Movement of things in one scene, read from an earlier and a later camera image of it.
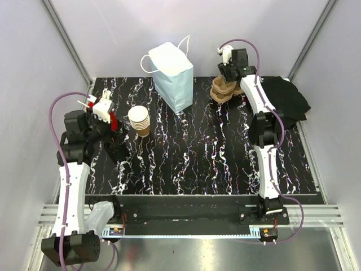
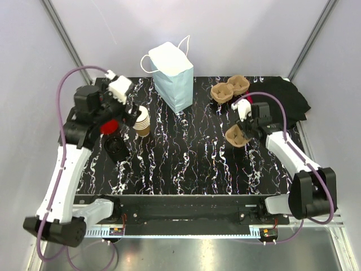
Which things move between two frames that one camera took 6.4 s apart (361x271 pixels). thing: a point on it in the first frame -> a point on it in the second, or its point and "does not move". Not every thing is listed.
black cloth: (285, 96) does not move
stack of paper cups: (139, 118) does not move
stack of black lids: (116, 150) does not move
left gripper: (110, 135) -> (125, 115)
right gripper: (223, 69) -> (242, 127)
